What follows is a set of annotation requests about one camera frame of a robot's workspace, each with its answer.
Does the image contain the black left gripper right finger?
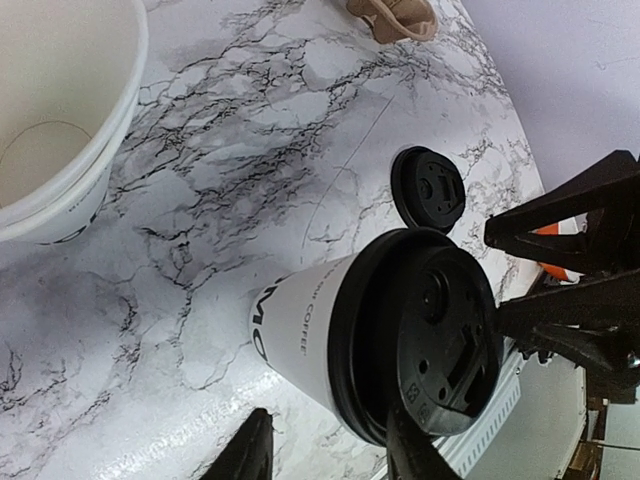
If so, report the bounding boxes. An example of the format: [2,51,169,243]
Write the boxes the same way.
[386,407,455,480]

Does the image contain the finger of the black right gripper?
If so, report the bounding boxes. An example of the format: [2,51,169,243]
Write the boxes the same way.
[495,277,639,385]
[484,150,639,275]

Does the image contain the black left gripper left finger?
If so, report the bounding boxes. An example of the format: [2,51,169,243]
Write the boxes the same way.
[200,408,274,480]

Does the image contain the black plastic cup lid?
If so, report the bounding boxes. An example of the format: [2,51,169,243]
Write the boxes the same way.
[327,228,504,446]

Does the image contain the white paper coffee cup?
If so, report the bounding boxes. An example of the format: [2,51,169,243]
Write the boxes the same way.
[248,255,355,410]

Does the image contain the white orange paper cup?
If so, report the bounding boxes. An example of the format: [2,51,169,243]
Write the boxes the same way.
[534,217,583,285]

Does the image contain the black cup lid stack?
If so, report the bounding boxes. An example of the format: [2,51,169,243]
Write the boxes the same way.
[390,146,466,235]

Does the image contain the brown cardboard cup carrier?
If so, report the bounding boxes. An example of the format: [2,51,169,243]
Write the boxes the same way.
[346,0,438,44]

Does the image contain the stacked white paper cups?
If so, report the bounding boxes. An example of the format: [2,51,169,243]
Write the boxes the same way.
[1,1,149,245]

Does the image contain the aluminium front rail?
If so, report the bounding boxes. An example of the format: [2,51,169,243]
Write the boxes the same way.
[434,340,526,479]

